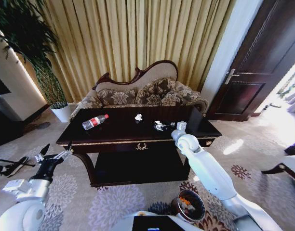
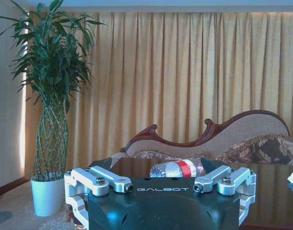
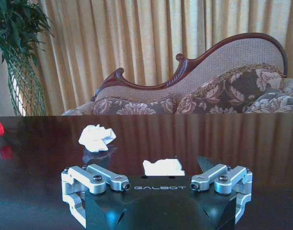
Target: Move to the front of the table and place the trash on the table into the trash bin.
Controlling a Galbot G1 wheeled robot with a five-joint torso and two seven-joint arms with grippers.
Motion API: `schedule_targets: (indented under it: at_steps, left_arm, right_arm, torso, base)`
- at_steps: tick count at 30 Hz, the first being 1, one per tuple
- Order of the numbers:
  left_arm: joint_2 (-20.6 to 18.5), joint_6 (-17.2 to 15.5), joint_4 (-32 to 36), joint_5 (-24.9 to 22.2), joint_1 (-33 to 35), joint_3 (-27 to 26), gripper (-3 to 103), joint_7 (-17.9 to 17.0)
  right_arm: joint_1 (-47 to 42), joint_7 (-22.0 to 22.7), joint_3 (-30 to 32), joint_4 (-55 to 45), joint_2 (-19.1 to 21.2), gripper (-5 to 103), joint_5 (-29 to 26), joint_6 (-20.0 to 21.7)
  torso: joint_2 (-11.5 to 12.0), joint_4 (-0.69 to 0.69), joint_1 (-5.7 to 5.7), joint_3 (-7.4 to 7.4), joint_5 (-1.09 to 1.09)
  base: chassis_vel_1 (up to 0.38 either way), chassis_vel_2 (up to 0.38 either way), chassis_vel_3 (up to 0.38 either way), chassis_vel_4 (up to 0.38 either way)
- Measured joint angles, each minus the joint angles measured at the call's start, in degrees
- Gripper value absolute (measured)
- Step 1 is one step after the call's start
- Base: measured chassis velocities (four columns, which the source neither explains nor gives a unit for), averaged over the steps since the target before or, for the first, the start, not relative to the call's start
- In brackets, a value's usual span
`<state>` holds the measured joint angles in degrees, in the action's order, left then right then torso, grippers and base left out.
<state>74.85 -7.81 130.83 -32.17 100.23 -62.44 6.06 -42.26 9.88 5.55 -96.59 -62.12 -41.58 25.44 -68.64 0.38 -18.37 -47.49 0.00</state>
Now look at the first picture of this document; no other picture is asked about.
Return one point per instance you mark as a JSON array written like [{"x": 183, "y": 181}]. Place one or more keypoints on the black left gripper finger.
[
  {"x": 63, "y": 155},
  {"x": 44, "y": 150}
]

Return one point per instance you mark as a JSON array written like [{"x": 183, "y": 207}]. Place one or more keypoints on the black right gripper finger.
[
  {"x": 164, "y": 129},
  {"x": 164, "y": 123}
]

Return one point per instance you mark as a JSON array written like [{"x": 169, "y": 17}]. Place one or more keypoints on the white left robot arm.
[{"x": 19, "y": 211}]

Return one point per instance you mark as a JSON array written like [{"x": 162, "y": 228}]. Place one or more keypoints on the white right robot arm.
[{"x": 205, "y": 168}]

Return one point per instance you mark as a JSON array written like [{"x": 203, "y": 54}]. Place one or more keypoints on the round trash bin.
[{"x": 191, "y": 204}]

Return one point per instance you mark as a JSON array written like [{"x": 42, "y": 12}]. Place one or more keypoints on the crumpled white paper ball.
[{"x": 138, "y": 117}]

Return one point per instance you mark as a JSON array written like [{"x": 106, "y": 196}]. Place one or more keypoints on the black and white slipper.
[{"x": 16, "y": 166}]

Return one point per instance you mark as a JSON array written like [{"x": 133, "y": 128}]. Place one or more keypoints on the large floral brown cushion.
[{"x": 154, "y": 90}]

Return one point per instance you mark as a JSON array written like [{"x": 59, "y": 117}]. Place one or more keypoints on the dark wooden coffee table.
[{"x": 128, "y": 134}]

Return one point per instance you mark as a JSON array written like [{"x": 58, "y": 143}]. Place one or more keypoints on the white plant pot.
[{"x": 62, "y": 112}]

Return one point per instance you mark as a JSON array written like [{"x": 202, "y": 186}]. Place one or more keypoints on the clear plastic bottle red label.
[{"x": 94, "y": 121}]

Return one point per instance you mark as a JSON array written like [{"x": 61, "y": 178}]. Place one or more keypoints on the floral beige sofa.
[{"x": 159, "y": 69}]

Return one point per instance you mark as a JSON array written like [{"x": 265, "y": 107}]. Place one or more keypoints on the wide floral brown cushion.
[{"x": 116, "y": 97}]

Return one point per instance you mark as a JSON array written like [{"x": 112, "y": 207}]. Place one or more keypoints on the white robot front shell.
[{"x": 157, "y": 222}]

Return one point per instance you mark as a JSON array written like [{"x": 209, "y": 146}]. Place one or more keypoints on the yellow pleated curtain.
[{"x": 128, "y": 36}]

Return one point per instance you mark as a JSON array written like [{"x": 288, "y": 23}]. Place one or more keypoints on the dark brown wooden door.
[{"x": 256, "y": 62}]

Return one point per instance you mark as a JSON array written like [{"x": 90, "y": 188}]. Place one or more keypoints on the tall green leafy plant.
[{"x": 24, "y": 33}]

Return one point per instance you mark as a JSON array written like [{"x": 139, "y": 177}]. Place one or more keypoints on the dark wood white chair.
[{"x": 290, "y": 166}]

